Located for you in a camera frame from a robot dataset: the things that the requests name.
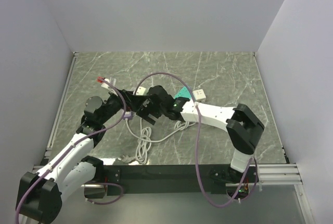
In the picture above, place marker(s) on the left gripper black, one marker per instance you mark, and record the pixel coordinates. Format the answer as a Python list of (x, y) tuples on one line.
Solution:
[(131, 102)]

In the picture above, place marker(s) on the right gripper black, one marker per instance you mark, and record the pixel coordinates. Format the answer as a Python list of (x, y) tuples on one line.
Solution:
[(146, 109)]

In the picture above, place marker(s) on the purple power strip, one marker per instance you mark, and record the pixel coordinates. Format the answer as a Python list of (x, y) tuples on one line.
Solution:
[(128, 115)]

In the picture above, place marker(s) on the white cube socket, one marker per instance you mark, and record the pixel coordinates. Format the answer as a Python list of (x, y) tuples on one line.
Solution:
[(199, 95)]

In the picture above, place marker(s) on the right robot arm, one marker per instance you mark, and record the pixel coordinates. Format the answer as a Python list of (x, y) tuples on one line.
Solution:
[(242, 125)]

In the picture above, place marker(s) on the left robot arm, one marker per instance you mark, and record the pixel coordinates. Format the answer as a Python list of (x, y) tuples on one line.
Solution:
[(41, 194)]

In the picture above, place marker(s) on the teal triangular power strip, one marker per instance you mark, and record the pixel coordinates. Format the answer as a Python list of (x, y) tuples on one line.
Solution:
[(183, 92)]

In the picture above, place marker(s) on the black base beam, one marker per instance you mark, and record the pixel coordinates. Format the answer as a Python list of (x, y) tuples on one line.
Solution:
[(139, 179)]

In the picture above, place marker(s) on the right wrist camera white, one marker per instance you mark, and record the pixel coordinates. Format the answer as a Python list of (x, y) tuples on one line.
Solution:
[(141, 91)]

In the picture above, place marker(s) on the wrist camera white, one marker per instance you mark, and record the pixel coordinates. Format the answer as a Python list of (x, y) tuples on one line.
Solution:
[(107, 84), (141, 91)]

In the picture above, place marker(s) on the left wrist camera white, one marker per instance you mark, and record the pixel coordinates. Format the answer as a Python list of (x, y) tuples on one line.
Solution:
[(107, 84)]

